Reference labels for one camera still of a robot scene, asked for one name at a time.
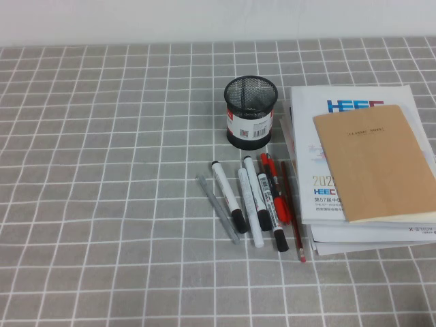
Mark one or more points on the black mesh pen holder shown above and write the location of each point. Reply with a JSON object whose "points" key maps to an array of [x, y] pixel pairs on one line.
{"points": [[250, 133]]}

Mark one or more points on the grey translucent gel pen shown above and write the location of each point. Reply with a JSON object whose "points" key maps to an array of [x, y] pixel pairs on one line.
{"points": [[218, 208]]}

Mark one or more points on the slim white paint pen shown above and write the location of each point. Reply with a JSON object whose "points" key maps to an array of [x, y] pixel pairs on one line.
{"points": [[251, 208]]}

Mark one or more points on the red marker pen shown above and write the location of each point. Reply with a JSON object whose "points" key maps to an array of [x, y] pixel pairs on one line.
{"points": [[281, 208]]}

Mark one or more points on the white marker black cap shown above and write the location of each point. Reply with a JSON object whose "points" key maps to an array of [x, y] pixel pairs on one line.
{"points": [[225, 190], [252, 178]]}

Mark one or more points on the black marker barcode label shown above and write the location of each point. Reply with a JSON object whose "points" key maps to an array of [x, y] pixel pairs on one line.
{"points": [[272, 212]]}

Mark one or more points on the white leaflet red print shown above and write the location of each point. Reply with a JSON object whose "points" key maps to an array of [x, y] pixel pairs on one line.
{"points": [[287, 133]]}

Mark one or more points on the dark red pencil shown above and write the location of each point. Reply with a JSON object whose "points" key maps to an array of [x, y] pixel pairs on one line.
{"points": [[293, 218]]}

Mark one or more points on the grey checked tablecloth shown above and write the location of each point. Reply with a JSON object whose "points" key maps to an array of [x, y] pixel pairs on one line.
{"points": [[102, 170]]}

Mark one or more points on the plain white paper booklet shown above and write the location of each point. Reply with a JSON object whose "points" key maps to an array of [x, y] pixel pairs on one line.
{"points": [[347, 248]]}

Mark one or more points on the kraft brown notebook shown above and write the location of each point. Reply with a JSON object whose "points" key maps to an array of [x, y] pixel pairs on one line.
{"points": [[374, 163]]}

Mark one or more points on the white AgileX booklet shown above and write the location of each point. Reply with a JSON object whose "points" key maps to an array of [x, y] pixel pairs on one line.
{"points": [[361, 232]]}

